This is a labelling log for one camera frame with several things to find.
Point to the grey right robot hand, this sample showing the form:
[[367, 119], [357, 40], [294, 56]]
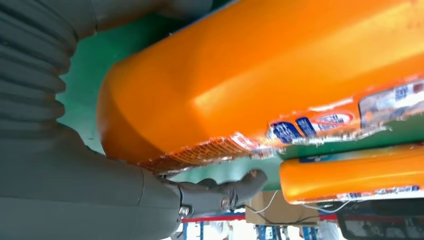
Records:
[[66, 192]]

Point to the brown cardboard box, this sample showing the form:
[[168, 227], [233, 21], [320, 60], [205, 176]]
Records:
[[281, 208]]

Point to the black carrying case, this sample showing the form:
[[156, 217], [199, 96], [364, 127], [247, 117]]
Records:
[[381, 222]]

